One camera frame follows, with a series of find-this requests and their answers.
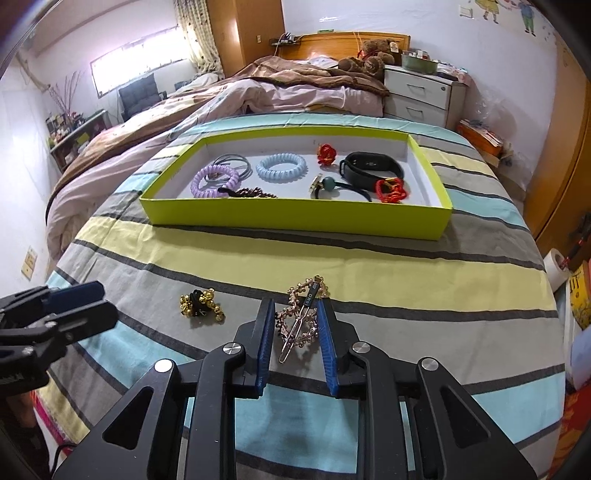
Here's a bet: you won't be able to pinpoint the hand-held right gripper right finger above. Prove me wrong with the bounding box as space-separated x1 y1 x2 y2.
315 298 539 480

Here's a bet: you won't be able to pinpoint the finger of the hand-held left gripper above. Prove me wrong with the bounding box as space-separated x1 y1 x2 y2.
0 281 105 320
0 300 119 366

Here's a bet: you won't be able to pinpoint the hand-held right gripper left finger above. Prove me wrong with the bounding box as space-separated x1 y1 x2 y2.
52 298 277 480

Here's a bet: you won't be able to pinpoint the rose gold hair clip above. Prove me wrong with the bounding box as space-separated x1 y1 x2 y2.
277 275 330 366

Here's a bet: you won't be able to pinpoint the gold bell hair tie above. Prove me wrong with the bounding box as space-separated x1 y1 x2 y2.
178 288 226 323

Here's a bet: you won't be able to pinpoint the yellow-green cardboard box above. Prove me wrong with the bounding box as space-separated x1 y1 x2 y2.
140 127 453 241

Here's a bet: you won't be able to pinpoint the dark beaded bracelet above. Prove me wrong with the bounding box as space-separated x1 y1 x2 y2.
219 185 279 200

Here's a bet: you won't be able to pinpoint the red braided bracelet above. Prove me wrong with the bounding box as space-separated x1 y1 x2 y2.
372 176 411 204

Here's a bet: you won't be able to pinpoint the black hair tie teal bead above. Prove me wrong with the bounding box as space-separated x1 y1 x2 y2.
310 174 373 203

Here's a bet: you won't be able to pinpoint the purple spiral hair tie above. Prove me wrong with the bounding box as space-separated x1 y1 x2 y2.
189 164 241 200

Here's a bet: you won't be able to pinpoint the blue spiral hair tie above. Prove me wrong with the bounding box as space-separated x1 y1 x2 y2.
255 151 308 182

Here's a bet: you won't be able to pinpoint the striped bed sheet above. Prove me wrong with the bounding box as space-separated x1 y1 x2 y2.
34 113 567 480

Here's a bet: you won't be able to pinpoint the cluttered shelf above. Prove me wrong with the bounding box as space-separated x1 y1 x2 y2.
45 109 110 174

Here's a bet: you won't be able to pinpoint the black wristband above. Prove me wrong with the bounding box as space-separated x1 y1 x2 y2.
339 151 406 186

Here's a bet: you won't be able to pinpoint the dried branches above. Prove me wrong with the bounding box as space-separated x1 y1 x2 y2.
48 71 84 121

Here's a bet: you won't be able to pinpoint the black chair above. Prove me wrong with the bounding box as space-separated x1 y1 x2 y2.
117 73 167 123

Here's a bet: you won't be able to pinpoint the window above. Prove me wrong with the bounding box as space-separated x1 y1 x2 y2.
89 23 200 99

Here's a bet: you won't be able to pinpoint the white paper roll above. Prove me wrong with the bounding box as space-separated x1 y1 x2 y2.
542 248 574 292

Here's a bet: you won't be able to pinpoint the pink duvet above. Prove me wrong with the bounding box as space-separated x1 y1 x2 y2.
45 76 387 260

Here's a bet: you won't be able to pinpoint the yellow book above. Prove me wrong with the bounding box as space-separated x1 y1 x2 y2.
568 262 591 331

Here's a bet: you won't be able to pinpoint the red printed box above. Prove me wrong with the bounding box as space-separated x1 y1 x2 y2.
553 387 591 480

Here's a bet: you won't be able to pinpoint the cardboard box with books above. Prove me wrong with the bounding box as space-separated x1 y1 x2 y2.
454 119 509 168

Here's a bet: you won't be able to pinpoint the white nightstand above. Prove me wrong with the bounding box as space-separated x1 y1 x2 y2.
383 65 468 133

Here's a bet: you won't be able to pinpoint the black red tripod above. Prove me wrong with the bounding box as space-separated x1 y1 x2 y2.
565 216 591 271

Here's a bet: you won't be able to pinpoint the brown blanket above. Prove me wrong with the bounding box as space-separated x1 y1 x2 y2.
239 55 391 99

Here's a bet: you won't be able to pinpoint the floral curtain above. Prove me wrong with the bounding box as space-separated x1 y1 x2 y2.
174 0 225 80

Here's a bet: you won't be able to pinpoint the brown teddy bear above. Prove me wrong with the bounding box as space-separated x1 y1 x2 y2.
338 39 396 82

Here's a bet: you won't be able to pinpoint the green basin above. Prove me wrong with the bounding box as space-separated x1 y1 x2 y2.
400 51 440 75

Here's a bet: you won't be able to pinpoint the wooden door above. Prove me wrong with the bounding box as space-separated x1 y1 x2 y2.
521 44 591 260

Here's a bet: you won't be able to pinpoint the wooden headboard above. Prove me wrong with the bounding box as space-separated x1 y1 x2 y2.
276 31 411 64

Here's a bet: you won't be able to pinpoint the wooden wardrobe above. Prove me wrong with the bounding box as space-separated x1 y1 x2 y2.
221 0 286 79

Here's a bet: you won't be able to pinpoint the wall socket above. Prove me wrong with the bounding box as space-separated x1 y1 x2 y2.
20 246 38 280

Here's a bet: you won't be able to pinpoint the black cable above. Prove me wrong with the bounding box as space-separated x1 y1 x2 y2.
48 440 77 480

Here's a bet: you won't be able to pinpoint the thin silver hair ties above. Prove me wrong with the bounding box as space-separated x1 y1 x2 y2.
212 153 253 179

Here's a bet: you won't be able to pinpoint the children wall sticker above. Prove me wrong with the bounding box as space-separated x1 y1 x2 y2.
456 0 560 43

